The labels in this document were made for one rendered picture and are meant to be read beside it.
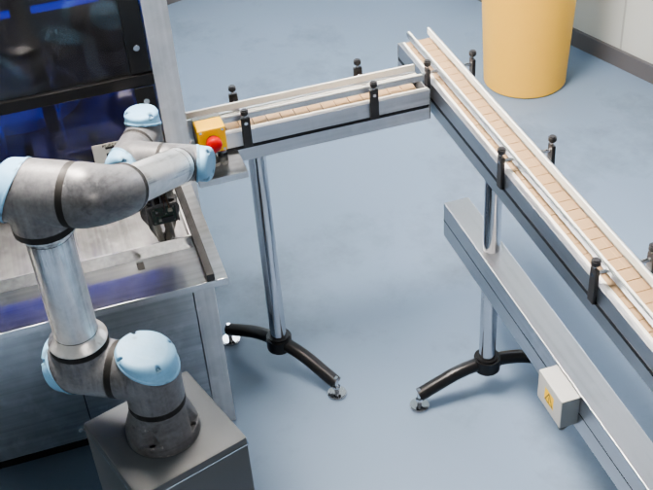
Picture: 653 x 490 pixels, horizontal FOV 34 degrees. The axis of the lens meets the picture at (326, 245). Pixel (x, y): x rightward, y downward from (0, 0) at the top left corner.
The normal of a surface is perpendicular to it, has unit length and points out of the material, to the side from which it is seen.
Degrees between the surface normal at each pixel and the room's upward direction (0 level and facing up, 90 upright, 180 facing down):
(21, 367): 90
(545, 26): 93
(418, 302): 0
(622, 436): 0
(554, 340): 0
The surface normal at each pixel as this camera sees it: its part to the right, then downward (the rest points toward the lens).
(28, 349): 0.30, 0.57
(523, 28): -0.24, 0.65
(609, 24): -0.81, 0.40
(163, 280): -0.06, -0.79
